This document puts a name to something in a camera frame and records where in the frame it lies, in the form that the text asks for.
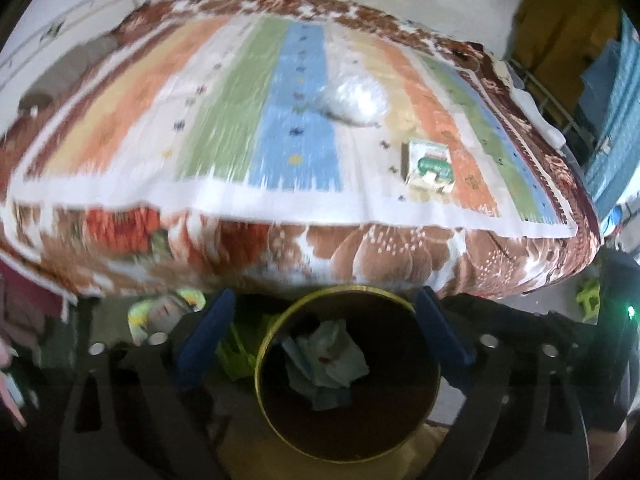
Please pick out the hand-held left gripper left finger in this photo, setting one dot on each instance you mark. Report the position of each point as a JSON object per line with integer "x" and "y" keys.
{"x": 205, "y": 345}

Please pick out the teal hanging cloth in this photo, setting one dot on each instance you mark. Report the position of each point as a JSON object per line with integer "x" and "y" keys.
{"x": 615, "y": 110}

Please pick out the white printed paper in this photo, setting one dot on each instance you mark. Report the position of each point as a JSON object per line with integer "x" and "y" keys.
{"x": 340, "y": 360}

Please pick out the white teal packet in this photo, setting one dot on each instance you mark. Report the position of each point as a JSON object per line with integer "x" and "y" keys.
{"x": 327, "y": 400}

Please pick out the green white carton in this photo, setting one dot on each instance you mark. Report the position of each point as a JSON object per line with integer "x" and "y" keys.
{"x": 427, "y": 165}

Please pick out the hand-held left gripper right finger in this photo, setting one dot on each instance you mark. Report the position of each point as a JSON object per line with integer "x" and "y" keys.
{"x": 445, "y": 340}

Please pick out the lime green cloth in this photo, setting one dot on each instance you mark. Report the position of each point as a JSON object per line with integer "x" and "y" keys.
{"x": 245, "y": 350}

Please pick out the round dark bin yellow rim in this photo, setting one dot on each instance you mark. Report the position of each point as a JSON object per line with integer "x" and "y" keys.
{"x": 390, "y": 410}

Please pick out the yellow green printed bag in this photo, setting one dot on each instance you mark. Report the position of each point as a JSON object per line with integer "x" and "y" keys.
{"x": 160, "y": 310}

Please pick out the brown floral blanket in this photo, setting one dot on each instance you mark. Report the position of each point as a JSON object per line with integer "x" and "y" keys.
{"x": 350, "y": 255}

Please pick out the white cloth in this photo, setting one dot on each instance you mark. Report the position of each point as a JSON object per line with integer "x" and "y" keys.
{"x": 535, "y": 105}

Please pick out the clear plastic bag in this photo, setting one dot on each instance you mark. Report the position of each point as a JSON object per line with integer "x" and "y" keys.
{"x": 357, "y": 102}

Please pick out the lime green plastic stool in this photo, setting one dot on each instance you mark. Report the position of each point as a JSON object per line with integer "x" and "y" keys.
{"x": 587, "y": 300}

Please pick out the yellow garment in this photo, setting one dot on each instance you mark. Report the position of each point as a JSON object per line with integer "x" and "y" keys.
{"x": 565, "y": 20}

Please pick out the pile of maroon clothes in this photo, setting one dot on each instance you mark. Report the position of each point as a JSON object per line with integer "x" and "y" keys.
{"x": 30, "y": 290}

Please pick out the striped colourful blanket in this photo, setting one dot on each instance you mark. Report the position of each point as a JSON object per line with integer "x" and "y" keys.
{"x": 225, "y": 110}

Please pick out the blue plastic container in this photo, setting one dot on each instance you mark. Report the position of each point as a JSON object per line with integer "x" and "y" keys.
{"x": 612, "y": 220}

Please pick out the pink and blue cloth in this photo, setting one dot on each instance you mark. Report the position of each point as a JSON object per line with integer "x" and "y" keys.
{"x": 12, "y": 395}

